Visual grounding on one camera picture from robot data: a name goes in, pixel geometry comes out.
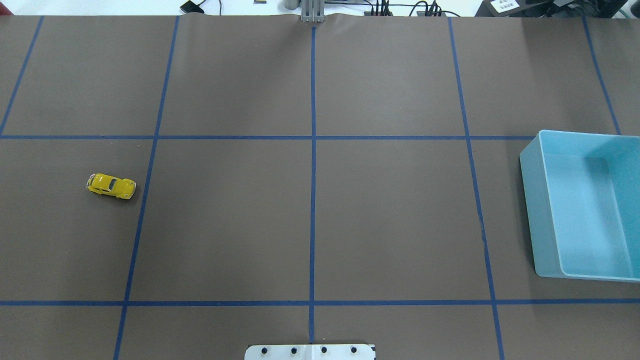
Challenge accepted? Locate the aluminium frame post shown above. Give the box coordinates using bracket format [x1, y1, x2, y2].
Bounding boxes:
[299, 0, 326, 23]

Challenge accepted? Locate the white pedestal base plate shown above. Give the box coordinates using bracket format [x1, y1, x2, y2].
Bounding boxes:
[244, 343, 377, 360]

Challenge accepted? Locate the yellow beetle toy car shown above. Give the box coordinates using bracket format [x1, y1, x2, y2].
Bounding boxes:
[86, 173, 137, 199]

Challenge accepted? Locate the light blue plastic bin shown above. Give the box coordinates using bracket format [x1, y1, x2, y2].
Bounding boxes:
[519, 130, 640, 283]

